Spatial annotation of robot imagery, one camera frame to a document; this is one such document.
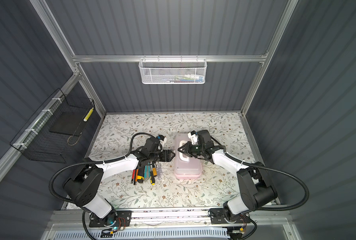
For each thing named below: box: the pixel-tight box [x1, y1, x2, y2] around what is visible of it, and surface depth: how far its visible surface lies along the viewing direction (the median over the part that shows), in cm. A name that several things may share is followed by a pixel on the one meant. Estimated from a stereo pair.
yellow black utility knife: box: [137, 166, 145, 184], surface depth 88 cm
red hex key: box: [131, 169, 136, 184], surface depth 89 cm
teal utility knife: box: [144, 161, 151, 182], surface depth 88 cm
